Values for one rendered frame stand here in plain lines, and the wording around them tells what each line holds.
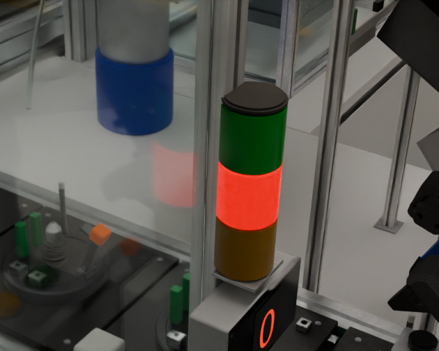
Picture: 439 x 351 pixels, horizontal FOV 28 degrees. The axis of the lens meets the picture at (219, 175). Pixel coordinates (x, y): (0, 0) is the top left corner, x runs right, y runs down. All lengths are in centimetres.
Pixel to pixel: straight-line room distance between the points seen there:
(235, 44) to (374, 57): 156
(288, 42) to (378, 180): 39
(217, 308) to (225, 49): 21
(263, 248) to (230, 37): 17
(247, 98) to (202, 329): 19
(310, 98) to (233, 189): 129
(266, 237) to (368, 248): 79
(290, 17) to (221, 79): 121
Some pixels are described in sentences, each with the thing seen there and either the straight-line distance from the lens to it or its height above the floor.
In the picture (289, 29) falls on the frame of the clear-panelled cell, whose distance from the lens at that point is 186.
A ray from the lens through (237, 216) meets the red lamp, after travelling 68.
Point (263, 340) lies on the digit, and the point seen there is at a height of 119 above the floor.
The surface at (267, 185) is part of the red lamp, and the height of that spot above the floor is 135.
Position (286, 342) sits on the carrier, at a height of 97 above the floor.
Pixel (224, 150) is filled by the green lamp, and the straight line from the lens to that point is 66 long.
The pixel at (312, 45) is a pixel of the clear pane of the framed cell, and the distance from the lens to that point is 201.
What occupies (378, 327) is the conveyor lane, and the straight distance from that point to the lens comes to 116.
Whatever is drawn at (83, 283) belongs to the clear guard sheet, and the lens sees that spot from 58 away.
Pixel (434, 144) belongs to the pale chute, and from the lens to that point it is 110.
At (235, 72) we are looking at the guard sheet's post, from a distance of 66.
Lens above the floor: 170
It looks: 31 degrees down
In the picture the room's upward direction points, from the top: 3 degrees clockwise
